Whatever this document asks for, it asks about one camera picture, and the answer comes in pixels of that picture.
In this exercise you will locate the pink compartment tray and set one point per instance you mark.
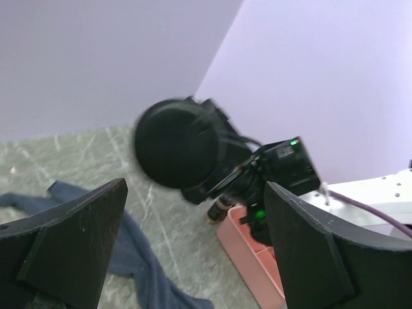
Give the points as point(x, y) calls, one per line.
point(255, 262)

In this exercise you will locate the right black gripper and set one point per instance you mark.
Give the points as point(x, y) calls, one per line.
point(182, 144)

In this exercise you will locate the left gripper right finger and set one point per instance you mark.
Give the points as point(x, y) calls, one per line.
point(327, 262)

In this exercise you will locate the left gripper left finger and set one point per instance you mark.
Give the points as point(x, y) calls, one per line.
point(63, 252)

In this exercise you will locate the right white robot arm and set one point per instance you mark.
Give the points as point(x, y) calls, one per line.
point(372, 201)

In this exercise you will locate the dark blue cloth towel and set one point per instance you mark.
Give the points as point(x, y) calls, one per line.
point(132, 254)

